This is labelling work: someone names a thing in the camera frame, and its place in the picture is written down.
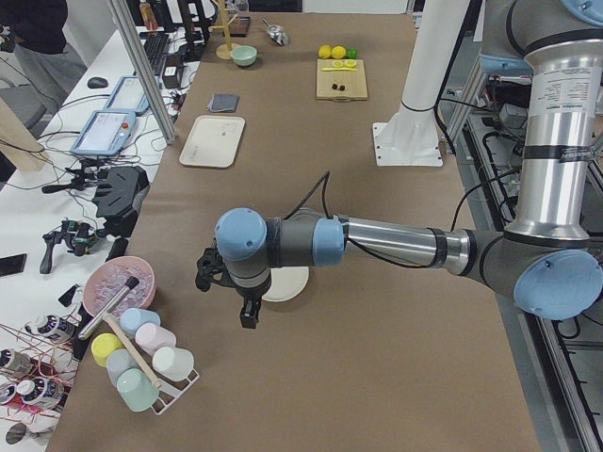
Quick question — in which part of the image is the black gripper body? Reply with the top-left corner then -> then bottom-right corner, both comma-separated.
195,241 -> 235,292

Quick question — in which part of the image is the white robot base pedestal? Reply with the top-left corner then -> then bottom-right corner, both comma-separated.
373,0 -> 470,167

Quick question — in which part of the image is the yellow plastic knife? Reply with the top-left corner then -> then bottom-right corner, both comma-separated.
320,67 -> 358,72

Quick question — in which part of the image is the cream rabbit tray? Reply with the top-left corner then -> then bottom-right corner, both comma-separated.
179,115 -> 246,169

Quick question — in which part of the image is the wooden mug tree stand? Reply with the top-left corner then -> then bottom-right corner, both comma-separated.
209,0 -> 239,60

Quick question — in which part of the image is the steel muddler black tip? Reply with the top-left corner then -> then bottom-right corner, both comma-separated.
77,276 -> 139,341

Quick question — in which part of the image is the pink plastic cup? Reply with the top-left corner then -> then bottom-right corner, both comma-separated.
135,322 -> 176,356

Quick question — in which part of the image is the mint plastic cup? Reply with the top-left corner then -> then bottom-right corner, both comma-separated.
117,368 -> 159,412

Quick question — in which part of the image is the white plastic cup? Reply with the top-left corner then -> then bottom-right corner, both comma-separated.
153,347 -> 194,381

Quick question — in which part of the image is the wooden rack handle stick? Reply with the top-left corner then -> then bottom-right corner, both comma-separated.
103,314 -> 161,388

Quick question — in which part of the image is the pink bowl of ice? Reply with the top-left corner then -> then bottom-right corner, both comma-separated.
83,256 -> 156,316

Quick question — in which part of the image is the aluminium frame post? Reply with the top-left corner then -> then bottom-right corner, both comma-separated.
107,0 -> 176,145

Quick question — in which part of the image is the beige round plate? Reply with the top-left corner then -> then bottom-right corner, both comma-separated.
263,266 -> 309,302

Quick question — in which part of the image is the grey folded cloth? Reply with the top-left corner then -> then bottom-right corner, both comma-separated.
207,93 -> 239,113

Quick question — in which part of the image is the person in dark clothes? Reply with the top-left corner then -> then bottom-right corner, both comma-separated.
1,0 -> 87,114

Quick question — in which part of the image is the blue teach pendant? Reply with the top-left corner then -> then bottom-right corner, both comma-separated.
105,75 -> 149,116
71,109 -> 137,157

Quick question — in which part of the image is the black keyboard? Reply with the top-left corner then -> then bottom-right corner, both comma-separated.
139,32 -> 170,76

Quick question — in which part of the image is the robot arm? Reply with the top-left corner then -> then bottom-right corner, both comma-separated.
196,1 -> 602,329

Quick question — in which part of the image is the grey plastic cup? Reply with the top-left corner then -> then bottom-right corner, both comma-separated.
106,348 -> 139,387

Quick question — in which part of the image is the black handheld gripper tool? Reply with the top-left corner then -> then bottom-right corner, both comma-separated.
40,219 -> 102,274

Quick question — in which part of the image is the mint green bowl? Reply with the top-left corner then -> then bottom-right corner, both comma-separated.
230,45 -> 258,68

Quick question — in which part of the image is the whole yellow lemon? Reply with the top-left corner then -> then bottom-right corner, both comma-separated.
318,45 -> 332,59
331,45 -> 347,59

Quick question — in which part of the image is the black wooden glass tray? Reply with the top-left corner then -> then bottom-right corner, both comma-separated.
229,16 -> 251,38

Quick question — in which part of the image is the blue plastic cup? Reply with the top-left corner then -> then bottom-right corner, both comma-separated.
119,308 -> 161,338

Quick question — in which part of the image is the stainless steel scoop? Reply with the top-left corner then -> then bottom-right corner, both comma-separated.
262,17 -> 290,46

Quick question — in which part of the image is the yellow plastic cup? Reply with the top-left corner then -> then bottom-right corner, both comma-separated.
90,332 -> 123,367

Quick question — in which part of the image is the white cup rack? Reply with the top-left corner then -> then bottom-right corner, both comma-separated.
151,369 -> 201,415

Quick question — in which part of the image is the black computer mouse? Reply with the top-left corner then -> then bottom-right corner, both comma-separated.
87,76 -> 108,89

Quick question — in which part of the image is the bamboo cutting board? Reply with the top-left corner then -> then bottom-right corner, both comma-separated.
316,59 -> 368,101

